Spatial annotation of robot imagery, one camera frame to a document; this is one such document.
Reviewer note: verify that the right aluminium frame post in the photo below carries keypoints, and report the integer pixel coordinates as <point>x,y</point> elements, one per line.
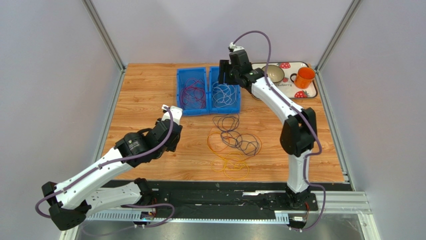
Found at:
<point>340,30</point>

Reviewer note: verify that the beige ceramic bowl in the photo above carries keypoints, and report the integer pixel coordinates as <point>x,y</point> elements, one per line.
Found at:
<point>274,72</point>

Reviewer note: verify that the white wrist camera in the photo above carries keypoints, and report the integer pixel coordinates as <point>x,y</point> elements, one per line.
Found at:
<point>236,48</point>
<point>172,113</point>

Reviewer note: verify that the left aluminium frame post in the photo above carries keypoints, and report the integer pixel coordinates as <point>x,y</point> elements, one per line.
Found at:
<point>96,19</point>

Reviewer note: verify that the left blue plastic bin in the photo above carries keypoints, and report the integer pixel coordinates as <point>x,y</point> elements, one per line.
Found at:
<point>192,91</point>

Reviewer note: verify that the blue plastic bin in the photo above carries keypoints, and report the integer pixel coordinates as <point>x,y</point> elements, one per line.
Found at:
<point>192,91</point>
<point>222,98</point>

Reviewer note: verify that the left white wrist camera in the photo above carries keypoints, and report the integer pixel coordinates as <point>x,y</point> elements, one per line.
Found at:
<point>172,113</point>

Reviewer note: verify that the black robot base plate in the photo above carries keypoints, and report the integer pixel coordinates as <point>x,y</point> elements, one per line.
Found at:
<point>181,195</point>

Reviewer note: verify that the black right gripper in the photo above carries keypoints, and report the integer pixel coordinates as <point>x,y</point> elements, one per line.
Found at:
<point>225,71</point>

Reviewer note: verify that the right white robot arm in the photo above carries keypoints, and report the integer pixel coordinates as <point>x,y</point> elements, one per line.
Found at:
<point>299,131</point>

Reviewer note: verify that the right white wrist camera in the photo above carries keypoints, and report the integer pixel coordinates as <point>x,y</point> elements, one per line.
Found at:
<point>236,48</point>

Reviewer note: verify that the aluminium frame post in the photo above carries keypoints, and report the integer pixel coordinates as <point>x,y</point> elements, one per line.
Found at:
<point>340,30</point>
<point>96,19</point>

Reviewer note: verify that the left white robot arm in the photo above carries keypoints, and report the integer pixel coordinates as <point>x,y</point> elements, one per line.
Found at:
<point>70,202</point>

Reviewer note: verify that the right blue plastic bin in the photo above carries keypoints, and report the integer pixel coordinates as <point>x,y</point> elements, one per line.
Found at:
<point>222,98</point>

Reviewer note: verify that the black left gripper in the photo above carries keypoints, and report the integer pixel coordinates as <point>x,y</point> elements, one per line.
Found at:
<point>173,146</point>

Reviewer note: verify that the slotted cable duct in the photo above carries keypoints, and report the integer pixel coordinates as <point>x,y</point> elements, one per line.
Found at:
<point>239,215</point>

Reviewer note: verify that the orange mug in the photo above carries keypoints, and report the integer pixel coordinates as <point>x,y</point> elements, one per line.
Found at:
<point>303,78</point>

